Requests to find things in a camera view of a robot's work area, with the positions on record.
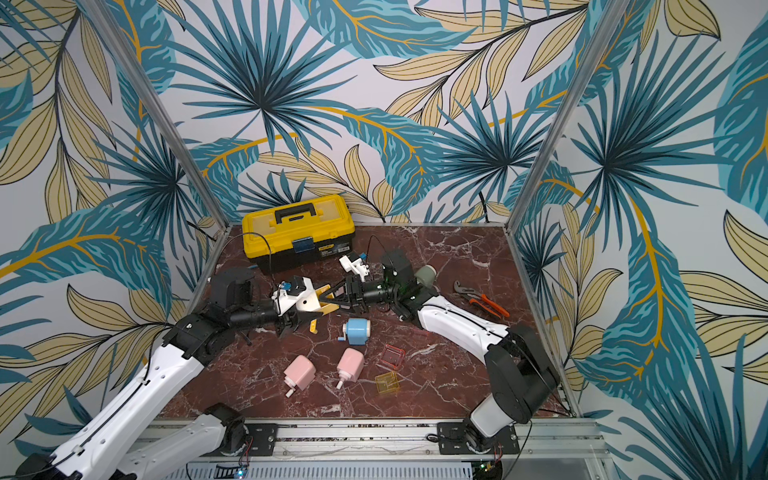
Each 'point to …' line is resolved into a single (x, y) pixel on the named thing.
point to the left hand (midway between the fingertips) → (314, 307)
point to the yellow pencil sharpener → (325, 309)
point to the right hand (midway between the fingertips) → (323, 304)
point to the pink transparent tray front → (392, 356)
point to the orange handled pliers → (481, 301)
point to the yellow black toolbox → (298, 232)
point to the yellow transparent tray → (387, 382)
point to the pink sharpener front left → (299, 373)
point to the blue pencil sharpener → (356, 331)
